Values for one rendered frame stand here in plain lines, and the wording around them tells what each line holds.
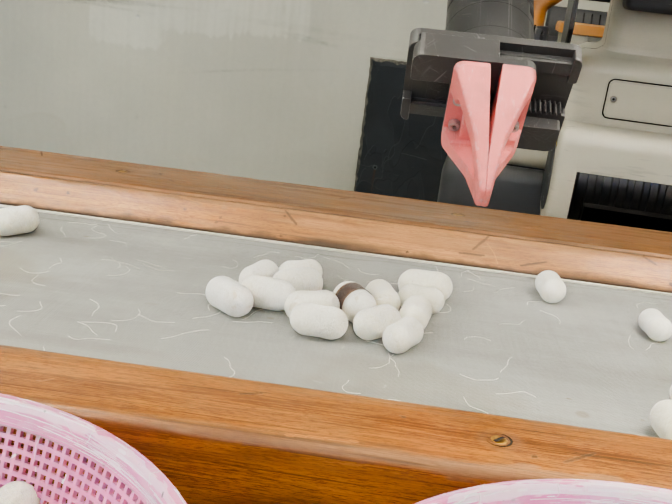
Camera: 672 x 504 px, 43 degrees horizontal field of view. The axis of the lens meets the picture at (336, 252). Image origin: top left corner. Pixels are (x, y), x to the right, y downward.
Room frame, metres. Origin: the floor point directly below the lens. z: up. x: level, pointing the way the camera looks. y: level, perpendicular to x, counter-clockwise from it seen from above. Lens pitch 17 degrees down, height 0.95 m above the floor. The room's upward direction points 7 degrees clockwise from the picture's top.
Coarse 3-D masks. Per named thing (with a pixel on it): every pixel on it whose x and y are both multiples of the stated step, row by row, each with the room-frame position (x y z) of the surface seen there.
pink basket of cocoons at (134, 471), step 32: (0, 416) 0.31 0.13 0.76; (32, 416) 0.31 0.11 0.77; (64, 416) 0.31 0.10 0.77; (0, 448) 0.31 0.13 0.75; (64, 448) 0.30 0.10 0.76; (96, 448) 0.29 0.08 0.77; (128, 448) 0.29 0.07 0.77; (0, 480) 0.30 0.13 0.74; (32, 480) 0.30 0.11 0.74; (64, 480) 0.30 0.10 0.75; (96, 480) 0.29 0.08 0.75; (128, 480) 0.28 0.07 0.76; (160, 480) 0.27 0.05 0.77
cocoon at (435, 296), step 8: (408, 288) 0.55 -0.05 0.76; (416, 288) 0.55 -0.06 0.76; (424, 288) 0.55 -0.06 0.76; (432, 288) 0.55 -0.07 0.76; (400, 296) 0.55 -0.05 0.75; (408, 296) 0.55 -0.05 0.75; (424, 296) 0.54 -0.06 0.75; (432, 296) 0.54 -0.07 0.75; (440, 296) 0.55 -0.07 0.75; (400, 304) 0.55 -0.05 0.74; (432, 304) 0.54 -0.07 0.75; (440, 304) 0.54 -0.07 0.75; (432, 312) 0.54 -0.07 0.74
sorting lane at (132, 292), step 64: (0, 256) 0.57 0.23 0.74; (64, 256) 0.58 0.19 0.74; (128, 256) 0.60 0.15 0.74; (192, 256) 0.61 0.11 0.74; (256, 256) 0.63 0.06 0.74; (320, 256) 0.65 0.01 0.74; (384, 256) 0.67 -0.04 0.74; (0, 320) 0.46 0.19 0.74; (64, 320) 0.47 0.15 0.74; (128, 320) 0.48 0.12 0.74; (192, 320) 0.49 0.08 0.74; (256, 320) 0.50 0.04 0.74; (448, 320) 0.54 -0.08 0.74; (512, 320) 0.56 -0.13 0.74; (576, 320) 0.57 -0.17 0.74; (320, 384) 0.42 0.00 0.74; (384, 384) 0.43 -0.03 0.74; (448, 384) 0.44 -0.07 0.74; (512, 384) 0.45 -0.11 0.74; (576, 384) 0.46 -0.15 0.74; (640, 384) 0.47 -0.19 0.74
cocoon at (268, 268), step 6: (252, 264) 0.55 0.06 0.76; (258, 264) 0.55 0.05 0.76; (264, 264) 0.55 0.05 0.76; (270, 264) 0.56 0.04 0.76; (246, 270) 0.54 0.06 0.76; (252, 270) 0.54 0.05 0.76; (258, 270) 0.54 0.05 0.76; (264, 270) 0.55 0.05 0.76; (270, 270) 0.55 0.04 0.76; (276, 270) 0.56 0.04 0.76; (240, 276) 0.54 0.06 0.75; (246, 276) 0.54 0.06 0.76; (270, 276) 0.55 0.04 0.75; (240, 282) 0.54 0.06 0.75
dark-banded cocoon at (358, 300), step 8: (336, 288) 0.53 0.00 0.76; (352, 296) 0.51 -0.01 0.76; (360, 296) 0.51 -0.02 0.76; (368, 296) 0.51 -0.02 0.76; (344, 304) 0.51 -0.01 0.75; (352, 304) 0.51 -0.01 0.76; (360, 304) 0.51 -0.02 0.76; (368, 304) 0.51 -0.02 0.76; (344, 312) 0.51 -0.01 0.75; (352, 312) 0.51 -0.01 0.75; (352, 320) 0.51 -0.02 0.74
